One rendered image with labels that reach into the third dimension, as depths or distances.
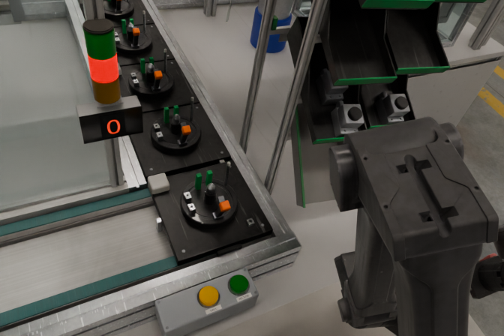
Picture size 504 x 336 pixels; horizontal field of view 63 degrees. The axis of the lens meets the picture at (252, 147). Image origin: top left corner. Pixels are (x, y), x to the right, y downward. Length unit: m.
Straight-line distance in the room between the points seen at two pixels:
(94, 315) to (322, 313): 0.51
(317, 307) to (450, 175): 0.77
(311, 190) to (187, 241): 0.33
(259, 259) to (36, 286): 0.48
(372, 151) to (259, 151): 0.98
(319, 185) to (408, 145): 0.71
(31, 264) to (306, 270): 0.64
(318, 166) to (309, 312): 0.35
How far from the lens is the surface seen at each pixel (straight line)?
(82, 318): 0.92
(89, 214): 1.06
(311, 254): 1.13
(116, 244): 1.04
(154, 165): 1.11
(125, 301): 0.93
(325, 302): 1.08
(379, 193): 0.33
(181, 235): 0.98
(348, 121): 0.89
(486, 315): 2.43
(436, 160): 0.35
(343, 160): 0.36
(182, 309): 0.91
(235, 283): 0.92
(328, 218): 1.21
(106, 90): 0.82
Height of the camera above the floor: 1.80
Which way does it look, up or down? 45 degrees down
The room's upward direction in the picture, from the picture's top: 12 degrees clockwise
